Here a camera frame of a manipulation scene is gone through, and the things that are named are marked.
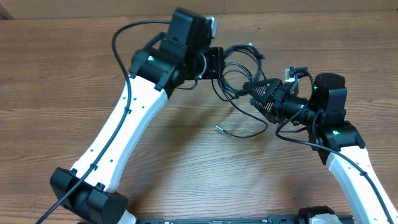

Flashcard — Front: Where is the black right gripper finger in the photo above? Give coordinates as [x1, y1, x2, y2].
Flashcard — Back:
[243, 78, 282, 105]
[250, 97, 282, 124]

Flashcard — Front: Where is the thick black cable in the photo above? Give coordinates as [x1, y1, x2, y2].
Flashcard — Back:
[211, 42, 268, 103]

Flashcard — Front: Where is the thin black cable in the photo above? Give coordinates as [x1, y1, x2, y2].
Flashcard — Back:
[215, 90, 269, 139]

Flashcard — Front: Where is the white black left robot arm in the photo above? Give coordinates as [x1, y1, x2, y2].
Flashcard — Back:
[50, 8, 219, 223]

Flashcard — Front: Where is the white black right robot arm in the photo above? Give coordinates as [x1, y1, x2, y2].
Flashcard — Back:
[243, 71, 397, 223]

